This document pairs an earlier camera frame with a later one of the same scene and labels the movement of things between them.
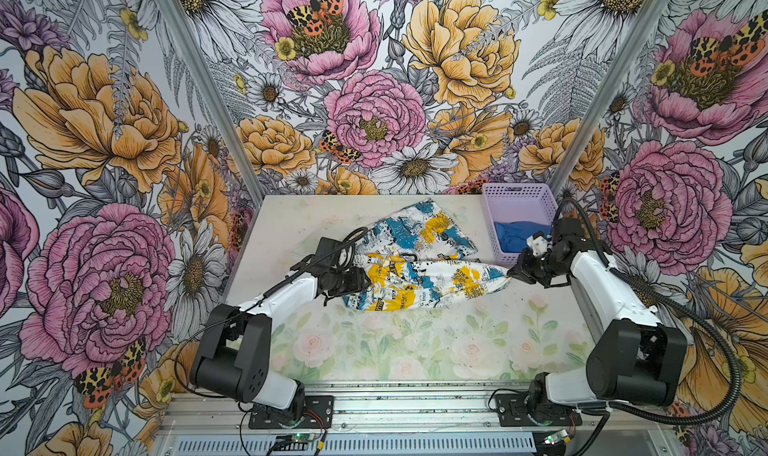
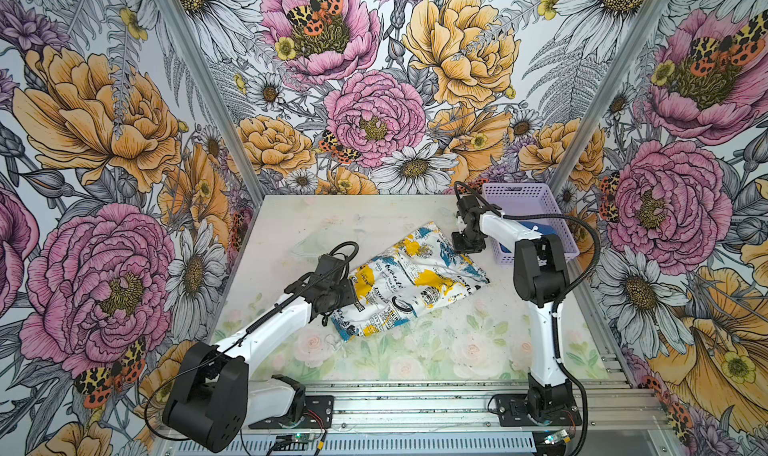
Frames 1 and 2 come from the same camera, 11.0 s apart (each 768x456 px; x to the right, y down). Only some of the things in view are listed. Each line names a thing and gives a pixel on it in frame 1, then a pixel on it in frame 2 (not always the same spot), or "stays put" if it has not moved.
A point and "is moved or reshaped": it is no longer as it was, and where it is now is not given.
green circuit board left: [293, 442] stays put
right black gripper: [522, 271] → [460, 248]
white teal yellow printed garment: [417, 257] is moved or reshaped
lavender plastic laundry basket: [509, 202] stays put
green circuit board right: [555, 437] stays put
